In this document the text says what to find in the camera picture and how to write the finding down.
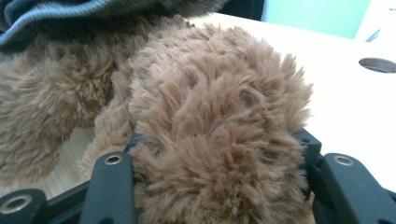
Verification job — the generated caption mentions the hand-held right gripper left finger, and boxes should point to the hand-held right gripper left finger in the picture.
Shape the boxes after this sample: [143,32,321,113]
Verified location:
[125,133,146,154]

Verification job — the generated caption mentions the grey fuzzy garment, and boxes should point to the grey fuzzy garment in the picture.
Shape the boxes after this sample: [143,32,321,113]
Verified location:
[0,0,230,54]

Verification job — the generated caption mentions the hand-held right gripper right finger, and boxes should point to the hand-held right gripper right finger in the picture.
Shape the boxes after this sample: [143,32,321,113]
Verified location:
[293,128,323,200]

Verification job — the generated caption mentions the brown plush teddy bear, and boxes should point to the brown plush teddy bear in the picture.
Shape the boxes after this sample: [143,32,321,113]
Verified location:
[0,13,316,224]

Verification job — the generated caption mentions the black curtain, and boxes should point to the black curtain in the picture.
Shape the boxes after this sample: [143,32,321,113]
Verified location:
[218,0,266,22]

